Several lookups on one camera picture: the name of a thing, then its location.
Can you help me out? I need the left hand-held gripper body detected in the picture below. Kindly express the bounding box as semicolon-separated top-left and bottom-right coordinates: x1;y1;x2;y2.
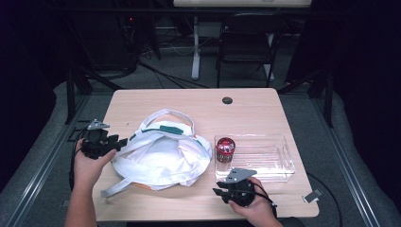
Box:
80;118;112;161

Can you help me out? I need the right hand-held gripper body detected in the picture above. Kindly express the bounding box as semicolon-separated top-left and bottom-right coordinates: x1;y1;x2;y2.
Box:
220;167;258;208

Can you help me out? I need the dark jar with red lid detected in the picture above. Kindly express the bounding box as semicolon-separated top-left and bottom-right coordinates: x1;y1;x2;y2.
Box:
216;136;236;164

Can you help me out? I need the clear plastic tray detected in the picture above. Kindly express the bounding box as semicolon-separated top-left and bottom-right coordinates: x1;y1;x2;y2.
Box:
214;133;297;183

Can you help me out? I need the white green orange tote bag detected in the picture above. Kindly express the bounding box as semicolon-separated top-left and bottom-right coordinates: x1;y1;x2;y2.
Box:
100;108;214;199

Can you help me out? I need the person's right hand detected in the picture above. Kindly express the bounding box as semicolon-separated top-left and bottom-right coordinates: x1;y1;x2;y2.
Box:
228;177;279;222

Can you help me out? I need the person's left hand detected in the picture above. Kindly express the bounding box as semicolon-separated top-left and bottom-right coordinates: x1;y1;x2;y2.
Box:
73;138;118;191

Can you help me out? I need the black metal stand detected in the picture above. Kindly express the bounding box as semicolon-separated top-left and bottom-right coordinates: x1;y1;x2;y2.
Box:
63;66;125;126
277;66;336;129

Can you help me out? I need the grey tape strip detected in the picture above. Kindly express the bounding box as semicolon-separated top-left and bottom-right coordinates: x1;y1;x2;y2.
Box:
302;187;324;203

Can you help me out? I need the white desk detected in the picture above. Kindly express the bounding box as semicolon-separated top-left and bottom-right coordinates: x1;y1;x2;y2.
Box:
172;0;313;81

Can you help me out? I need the black chair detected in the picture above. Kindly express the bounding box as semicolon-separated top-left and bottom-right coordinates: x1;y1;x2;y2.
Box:
215;13;286;89

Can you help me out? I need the metal floor rail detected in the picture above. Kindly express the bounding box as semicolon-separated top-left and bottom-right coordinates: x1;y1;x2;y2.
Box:
310;94;384;227
0;94;93;227

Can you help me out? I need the black floor cable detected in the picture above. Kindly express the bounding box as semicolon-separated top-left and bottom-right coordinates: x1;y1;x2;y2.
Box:
137;60;210;90

